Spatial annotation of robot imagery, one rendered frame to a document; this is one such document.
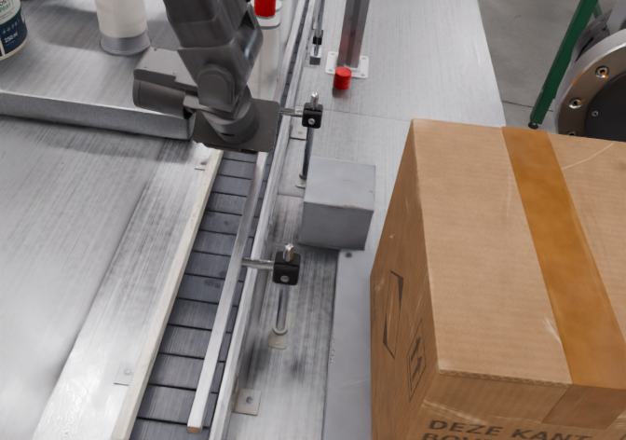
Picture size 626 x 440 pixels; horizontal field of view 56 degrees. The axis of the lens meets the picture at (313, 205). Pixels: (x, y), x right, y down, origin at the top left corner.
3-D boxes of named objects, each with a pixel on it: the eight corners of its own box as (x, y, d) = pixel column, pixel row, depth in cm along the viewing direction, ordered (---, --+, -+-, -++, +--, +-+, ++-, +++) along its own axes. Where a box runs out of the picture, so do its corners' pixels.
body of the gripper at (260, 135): (202, 94, 75) (191, 75, 68) (280, 105, 75) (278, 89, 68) (194, 144, 75) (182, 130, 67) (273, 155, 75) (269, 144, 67)
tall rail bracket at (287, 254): (238, 314, 77) (238, 227, 65) (292, 322, 77) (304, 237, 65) (233, 335, 74) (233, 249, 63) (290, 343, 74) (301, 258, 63)
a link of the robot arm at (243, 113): (241, 128, 62) (256, 76, 62) (178, 111, 62) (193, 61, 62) (248, 141, 68) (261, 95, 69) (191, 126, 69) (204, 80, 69)
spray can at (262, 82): (247, 94, 104) (250, -19, 90) (277, 98, 104) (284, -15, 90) (243, 112, 100) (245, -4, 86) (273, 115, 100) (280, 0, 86)
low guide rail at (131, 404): (274, -19, 134) (275, -27, 133) (279, -18, 134) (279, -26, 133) (114, 446, 57) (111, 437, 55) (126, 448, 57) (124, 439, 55)
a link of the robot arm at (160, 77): (230, 78, 55) (255, 20, 60) (112, 48, 55) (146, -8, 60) (229, 156, 65) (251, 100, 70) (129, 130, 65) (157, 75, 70)
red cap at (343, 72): (352, 89, 118) (354, 75, 115) (335, 90, 117) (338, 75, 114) (346, 79, 120) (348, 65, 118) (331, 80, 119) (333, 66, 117)
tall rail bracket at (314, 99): (271, 166, 98) (277, 82, 87) (314, 172, 98) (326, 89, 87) (268, 179, 96) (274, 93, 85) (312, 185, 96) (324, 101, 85)
